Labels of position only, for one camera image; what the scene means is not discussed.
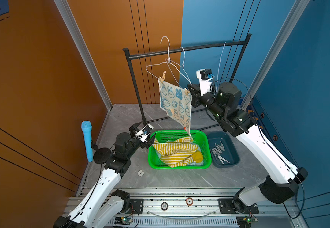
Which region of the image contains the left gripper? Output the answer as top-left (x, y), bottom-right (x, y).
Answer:
top-left (125, 122), bottom-right (155, 161)

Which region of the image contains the bunny pattern towel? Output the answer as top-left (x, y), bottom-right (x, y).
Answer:
top-left (158, 79), bottom-right (191, 136)

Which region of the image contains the yellow striped towel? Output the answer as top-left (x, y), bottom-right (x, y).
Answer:
top-left (152, 136), bottom-right (205, 168)

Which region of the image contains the white clothespin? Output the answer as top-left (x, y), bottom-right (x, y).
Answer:
top-left (216, 144), bottom-right (222, 154)
top-left (220, 141), bottom-right (225, 152)

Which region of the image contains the beige clothespin towel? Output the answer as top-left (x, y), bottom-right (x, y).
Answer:
top-left (218, 156), bottom-right (230, 164)
top-left (212, 147), bottom-right (220, 157)

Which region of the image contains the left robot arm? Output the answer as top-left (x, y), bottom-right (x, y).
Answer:
top-left (54, 123), bottom-right (155, 228)

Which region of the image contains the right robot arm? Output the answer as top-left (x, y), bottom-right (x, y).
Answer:
top-left (188, 82), bottom-right (308, 213)

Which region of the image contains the orange clothespin lower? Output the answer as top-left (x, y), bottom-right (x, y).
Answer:
top-left (184, 88), bottom-right (191, 96)

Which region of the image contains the orange clothespin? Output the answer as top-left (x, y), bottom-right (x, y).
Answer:
top-left (159, 70), bottom-right (166, 83)
top-left (184, 88), bottom-right (191, 96)

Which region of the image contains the orange clothespin upper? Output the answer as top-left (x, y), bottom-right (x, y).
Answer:
top-left (159, 70), bottom-right (166, 83)

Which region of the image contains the green plastic basket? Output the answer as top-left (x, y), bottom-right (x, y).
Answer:
top-left (148, 130), bottom-right (211, 170)

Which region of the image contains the dark teal tray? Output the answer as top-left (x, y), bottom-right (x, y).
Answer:
top-left (207, 131), bottom-right (240, 169)

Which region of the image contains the black clothes rack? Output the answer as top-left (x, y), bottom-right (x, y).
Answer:
top-left (123, 33), bottom-right (252, 126)

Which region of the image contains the green circuit board left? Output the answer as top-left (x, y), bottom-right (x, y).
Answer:
top-left (114, 217), bottom-right (133, 226)

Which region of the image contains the circuit board right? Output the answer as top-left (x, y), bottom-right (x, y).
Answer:
top-left (236, 217), bottom-right (258, 228)

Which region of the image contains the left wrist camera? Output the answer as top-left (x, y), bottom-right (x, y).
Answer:
top-left (135, 124), bottom-right (153, 143)

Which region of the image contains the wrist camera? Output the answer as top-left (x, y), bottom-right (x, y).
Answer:
top-left (135, 124), bottom-right (153, 143)
top-left (196, 68), bottom-right (214, 96)

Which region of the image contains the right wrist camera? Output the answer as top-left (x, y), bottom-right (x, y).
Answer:
top-left (196, 68), bottom-right (214, 96)

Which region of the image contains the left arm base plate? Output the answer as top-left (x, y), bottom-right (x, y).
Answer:
top-left (119, 198), bottom-right (144, 214)

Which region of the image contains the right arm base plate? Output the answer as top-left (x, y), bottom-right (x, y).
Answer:
top-left (218, 198), bottom-right (259, 214)

